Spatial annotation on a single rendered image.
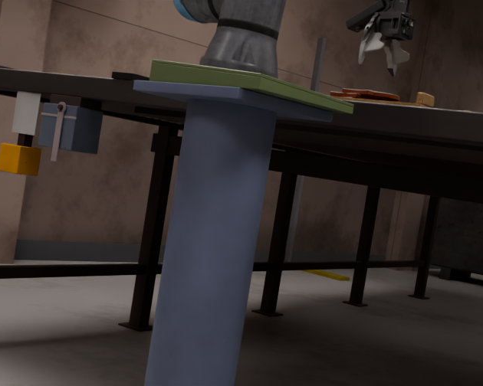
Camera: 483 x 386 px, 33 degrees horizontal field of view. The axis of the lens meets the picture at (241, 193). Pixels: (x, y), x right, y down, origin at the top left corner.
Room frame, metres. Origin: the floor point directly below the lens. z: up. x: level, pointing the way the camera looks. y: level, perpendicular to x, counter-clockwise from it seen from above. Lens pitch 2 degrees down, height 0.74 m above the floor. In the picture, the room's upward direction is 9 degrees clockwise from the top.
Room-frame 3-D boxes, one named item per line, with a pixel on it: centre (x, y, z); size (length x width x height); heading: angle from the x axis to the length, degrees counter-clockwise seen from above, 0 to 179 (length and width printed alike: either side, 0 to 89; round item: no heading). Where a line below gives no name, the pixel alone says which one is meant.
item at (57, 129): (2.27, 0.50, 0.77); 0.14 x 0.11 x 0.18; 55
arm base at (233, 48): (1.56, 0.04, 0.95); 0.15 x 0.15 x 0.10
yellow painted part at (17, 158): (2.37, 0.65, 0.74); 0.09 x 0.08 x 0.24; 55
